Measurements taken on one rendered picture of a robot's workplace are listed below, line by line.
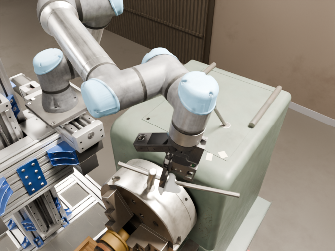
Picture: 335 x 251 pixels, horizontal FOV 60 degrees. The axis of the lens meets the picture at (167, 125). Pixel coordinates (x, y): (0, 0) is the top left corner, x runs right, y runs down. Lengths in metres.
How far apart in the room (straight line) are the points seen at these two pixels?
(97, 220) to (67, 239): 0.21
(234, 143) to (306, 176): 1.80
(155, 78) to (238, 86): 0.71
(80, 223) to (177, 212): 1.25
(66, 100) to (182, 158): 0.72
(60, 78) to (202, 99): 0.81
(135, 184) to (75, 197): 1.34
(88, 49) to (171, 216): 0.51
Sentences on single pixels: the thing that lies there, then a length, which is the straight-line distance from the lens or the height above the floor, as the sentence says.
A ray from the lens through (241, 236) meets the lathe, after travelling 1.61.
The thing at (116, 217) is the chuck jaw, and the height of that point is 1.15.
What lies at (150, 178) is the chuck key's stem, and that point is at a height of 1.30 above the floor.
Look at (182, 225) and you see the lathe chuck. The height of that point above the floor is 1.14.
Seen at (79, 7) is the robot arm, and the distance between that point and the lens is 0.86.
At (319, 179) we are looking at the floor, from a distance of 2.76.
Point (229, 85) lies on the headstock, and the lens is 1.25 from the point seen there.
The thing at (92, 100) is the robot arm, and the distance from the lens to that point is 0.54.
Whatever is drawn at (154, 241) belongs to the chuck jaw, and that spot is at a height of 1.11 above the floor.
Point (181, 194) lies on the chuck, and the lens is 0.90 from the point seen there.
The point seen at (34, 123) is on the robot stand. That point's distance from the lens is 1.44.
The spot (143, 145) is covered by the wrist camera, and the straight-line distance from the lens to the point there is 0.69.
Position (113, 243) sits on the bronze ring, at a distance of 0.92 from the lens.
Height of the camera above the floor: 1.93
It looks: 41 degrees down
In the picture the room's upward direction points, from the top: straight up
